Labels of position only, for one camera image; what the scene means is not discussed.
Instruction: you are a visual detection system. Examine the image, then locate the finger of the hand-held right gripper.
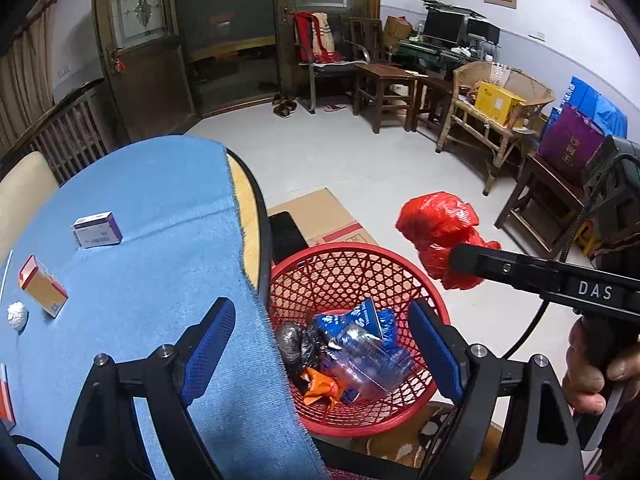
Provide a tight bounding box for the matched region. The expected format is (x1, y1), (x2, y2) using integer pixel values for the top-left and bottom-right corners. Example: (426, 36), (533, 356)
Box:
(447, 242), (566, 297)

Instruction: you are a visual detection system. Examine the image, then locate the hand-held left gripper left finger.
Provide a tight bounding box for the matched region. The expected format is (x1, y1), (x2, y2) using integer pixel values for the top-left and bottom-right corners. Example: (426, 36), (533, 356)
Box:
(57, 297), (237, 480)

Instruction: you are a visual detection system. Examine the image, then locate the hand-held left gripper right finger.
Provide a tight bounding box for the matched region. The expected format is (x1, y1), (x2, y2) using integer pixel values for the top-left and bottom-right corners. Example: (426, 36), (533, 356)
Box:
(407, 299), (586, 480)

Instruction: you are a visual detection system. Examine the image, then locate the blue silver carton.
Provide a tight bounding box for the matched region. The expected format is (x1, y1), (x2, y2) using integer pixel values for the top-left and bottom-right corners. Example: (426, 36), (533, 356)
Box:
(315, 297), (398, 351)

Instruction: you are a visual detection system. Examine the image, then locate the red plastic bag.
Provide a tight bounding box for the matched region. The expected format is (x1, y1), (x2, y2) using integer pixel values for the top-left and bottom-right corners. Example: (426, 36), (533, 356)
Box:
(395, 191), (502, 291)

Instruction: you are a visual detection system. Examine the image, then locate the black plastic bag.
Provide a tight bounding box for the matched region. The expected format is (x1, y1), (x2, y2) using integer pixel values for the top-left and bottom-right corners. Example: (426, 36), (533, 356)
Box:
(274, 321), (331, 381)

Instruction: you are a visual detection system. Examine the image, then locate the red plastic mesh basket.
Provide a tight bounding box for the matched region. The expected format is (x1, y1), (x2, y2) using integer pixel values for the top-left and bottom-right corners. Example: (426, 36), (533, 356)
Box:
(269, 241), (449, 437)

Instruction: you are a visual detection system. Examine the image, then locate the person's right hand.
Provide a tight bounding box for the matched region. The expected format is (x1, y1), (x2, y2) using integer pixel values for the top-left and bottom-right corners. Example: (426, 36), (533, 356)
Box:
(562, 317), (633, 416)

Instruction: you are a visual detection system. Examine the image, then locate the dark wooden stool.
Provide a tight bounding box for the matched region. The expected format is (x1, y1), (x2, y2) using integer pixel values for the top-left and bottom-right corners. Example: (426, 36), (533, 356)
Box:
(412, 75), (453, 133)
(494, 152), (593, 261)
(353, 62), (418, 134)

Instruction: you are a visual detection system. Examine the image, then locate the blue tablecloth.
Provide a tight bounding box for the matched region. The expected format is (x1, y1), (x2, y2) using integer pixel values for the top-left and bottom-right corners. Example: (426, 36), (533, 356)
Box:
(0, 135), (328, 480)

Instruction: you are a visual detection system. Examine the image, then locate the orange crumpled wrapper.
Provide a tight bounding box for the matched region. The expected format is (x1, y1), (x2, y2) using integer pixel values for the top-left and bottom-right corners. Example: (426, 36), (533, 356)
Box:
(301, 366), (346, 406)

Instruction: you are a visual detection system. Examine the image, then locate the black smartphone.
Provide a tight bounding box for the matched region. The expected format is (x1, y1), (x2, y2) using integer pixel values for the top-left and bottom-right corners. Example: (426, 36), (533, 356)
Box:
(268, 211), (308, 266)

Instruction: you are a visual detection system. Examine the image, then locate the purple gift bag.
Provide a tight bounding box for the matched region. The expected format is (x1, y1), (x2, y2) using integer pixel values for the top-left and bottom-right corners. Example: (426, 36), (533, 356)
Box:
(537, 104), (606, 173)

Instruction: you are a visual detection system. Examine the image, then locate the round wooden table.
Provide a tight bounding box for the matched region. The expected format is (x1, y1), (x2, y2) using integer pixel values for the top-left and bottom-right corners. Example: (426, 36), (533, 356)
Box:
(225, 147), (273, 306)

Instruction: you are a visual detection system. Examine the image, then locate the purple white medicine box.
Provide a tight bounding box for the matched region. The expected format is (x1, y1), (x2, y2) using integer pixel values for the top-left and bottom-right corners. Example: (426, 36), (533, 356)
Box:
(71, 211), (123, 249)

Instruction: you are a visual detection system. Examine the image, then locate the yellow cardboard box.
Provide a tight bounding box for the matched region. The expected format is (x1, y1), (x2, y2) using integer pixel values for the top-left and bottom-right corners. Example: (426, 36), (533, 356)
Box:
(473, 81), (527, 127)

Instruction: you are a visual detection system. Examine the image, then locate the brown cardboard box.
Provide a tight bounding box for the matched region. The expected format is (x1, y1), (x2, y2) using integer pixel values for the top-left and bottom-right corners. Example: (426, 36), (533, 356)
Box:
(266, 187), (381, 261)

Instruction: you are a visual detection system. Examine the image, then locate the orange white medicine box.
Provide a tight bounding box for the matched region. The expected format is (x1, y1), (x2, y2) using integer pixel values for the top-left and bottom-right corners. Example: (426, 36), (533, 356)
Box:
(19, 255), (69, 318)

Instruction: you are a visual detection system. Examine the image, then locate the wicker armchair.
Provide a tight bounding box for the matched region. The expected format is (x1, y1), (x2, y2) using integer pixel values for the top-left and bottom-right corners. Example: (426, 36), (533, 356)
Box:
(435, 60), (556, 196)

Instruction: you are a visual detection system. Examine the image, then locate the blue gift bag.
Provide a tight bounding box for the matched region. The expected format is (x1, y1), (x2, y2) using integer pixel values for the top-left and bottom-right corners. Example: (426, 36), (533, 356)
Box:
(547, 76), (628, 138)

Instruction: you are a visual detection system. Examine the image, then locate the white crumpled paper ball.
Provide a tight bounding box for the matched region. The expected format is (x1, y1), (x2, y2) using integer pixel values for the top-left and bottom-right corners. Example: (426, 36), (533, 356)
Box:
(6, 301), (29, 332)

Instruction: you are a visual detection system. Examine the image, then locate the red white flat box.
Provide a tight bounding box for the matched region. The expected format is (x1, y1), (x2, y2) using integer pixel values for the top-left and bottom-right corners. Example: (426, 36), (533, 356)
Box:
(0, 362), (17, 423)

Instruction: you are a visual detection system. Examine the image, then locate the glass computer desk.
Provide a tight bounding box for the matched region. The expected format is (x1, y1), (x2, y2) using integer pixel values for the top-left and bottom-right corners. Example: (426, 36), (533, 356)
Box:
(395, 40), (493, 81)

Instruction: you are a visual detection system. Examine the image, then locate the black computer case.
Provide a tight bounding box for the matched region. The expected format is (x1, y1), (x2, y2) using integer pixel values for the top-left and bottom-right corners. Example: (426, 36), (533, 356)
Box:
(467, 17), (501, 45)

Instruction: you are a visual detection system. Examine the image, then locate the cream leather sofa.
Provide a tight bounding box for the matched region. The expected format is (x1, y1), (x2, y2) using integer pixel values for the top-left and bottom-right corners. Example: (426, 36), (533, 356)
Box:
(0, 151), (60, 261)

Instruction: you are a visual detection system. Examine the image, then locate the black computer monitor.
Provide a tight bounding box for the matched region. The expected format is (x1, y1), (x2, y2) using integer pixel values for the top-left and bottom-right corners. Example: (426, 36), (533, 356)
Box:
(422, 8), (468, 46)

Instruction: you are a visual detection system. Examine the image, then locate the wooden slatted crib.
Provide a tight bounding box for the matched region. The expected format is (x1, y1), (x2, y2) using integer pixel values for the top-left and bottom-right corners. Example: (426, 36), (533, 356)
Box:
(0, 80), (108, 183)

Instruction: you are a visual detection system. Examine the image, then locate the tan cardboard carton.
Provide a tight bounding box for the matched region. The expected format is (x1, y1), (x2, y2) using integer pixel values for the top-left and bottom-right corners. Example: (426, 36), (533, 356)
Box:
(382, 15), (413, 43)

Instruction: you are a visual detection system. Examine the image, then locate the dark wooden chair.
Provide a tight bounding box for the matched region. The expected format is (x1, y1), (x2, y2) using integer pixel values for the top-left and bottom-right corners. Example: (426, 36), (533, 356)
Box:
(348, 16), (401, 66)

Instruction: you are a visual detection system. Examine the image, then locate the red striped cloth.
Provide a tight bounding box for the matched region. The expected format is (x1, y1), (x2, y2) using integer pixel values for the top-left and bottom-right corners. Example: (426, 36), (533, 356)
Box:
(292, 11), (346, 66)

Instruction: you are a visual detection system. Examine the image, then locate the beige striped curtain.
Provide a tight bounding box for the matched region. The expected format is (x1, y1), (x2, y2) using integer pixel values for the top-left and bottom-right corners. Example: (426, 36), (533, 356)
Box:
(0, 0), (58, 136)

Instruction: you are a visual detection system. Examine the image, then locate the dark screen door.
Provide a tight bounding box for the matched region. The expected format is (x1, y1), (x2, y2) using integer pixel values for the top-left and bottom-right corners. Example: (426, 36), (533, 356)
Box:
(172, 0), (281, 116)

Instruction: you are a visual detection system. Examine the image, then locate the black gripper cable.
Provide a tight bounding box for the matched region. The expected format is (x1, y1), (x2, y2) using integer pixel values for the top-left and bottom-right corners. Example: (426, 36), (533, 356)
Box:
(500, 152), (633, 361)

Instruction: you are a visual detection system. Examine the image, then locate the metal frame chair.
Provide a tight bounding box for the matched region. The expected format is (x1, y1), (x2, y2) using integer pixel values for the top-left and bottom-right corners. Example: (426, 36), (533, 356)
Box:
(297, 12), (368, 113)

